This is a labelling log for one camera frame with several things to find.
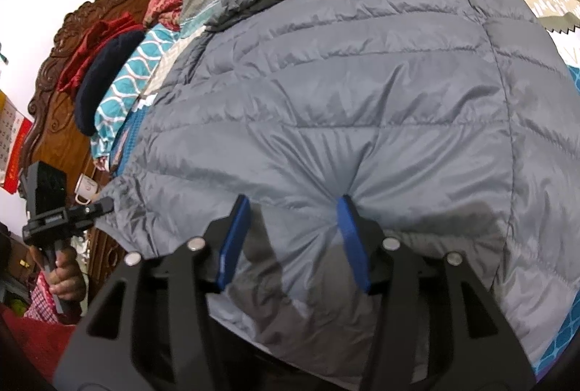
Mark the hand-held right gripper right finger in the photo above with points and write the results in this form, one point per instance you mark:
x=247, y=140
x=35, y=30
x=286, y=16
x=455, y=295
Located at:
x=355, y=246

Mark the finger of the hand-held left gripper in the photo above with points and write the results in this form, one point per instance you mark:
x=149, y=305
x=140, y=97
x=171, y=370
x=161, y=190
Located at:
x=97, y=208

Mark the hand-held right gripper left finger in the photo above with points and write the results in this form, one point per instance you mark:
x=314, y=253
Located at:
x=233, y=237

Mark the grey puffer jacket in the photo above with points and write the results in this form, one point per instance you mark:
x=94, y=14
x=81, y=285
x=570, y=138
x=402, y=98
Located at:
x=340, y=78

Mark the person's left hand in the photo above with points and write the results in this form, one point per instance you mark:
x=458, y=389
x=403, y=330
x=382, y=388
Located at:
x=70, y=275

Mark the white mug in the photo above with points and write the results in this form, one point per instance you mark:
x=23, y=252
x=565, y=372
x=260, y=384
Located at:
x=86, y=187

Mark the carved wooden headboard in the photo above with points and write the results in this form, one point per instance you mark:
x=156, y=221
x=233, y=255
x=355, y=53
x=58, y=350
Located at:
x=59, y=110

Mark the dark knit cap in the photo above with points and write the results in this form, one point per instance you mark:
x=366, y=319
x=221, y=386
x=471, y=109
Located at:
x=99, y=83

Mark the teal patterned pillow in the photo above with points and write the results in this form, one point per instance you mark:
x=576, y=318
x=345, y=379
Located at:
x=136, y=74

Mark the red garment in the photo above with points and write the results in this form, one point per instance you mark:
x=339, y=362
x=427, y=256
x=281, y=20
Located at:
x=36, y=345

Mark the blue checked bedsheet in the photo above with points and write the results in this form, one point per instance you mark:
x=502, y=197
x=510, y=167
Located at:
x=562, y=336

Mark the wall calendar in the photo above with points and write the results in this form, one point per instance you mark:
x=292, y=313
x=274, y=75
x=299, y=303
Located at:
x=13, y=142

